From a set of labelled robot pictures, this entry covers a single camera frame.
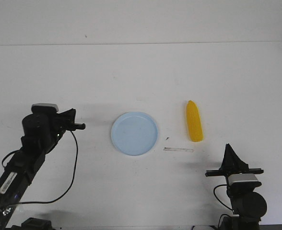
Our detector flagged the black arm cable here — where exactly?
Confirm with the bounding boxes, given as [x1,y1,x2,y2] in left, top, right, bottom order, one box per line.
[1,129,79,205]
[213,184,235,214]

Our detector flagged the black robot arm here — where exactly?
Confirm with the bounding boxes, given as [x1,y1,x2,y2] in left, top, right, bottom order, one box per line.
[205,143,267,230]
[0,103,86,230]

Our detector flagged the light blue round plate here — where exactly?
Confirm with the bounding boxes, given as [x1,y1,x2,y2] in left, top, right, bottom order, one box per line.
[110,112,158,156]

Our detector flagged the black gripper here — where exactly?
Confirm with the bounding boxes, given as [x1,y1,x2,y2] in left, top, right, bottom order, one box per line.
[52,108,85,135]
[205,143,264,184]

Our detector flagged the clear tape strip horizontal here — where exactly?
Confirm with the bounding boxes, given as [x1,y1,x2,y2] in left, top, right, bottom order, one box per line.
[164,147,194,152]

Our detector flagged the yellow corn cob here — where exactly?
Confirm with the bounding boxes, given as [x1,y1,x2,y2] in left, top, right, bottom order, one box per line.
[186,100,203,142]

